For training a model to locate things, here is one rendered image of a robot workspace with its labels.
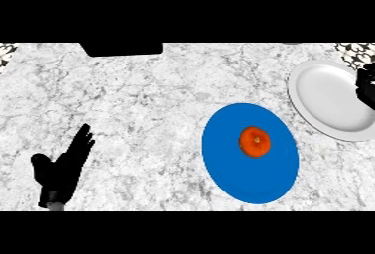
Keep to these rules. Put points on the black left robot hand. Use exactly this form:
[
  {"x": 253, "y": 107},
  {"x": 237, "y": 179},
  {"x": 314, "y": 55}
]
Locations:
[{"x": 61, "y": 172}]

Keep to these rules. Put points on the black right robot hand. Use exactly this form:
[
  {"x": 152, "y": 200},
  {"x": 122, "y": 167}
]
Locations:
[{"x": 367, "y": 86}]

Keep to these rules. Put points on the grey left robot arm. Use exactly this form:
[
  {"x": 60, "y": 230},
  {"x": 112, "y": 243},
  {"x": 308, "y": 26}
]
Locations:
[{"x": 56, "y": 206}]

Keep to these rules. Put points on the white plate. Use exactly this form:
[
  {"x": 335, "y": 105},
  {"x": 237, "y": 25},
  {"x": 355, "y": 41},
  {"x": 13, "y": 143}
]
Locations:
[{"x": 329, "y": 99}]

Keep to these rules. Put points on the orange squash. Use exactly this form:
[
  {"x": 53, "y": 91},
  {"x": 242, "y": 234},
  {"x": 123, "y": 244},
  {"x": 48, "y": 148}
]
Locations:
[{"x": 255, "y": 142}]

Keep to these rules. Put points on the blue plate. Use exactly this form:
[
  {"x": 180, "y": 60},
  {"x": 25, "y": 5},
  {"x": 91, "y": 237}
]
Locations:
[{"x": 250, "y": 153}]

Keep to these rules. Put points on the black appliance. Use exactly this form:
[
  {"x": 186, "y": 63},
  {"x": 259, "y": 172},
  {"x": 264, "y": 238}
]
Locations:
[{"x": 122, "y": 48}]

